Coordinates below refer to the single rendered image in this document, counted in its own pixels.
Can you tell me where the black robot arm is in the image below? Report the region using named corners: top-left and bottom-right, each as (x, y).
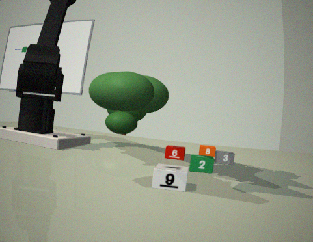
top-left (14, 0), bottom-right (76, 134)

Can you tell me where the green block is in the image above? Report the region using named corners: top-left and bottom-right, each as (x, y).
top-left (189, 155), bottom-right (215, 173)

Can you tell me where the red block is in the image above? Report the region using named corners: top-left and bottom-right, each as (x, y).
top-left (165, 146), bottom-right (185, 161)

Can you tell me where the orange block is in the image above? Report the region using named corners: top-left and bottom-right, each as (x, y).
top-left (199, 145), bottom-right (216, 157)

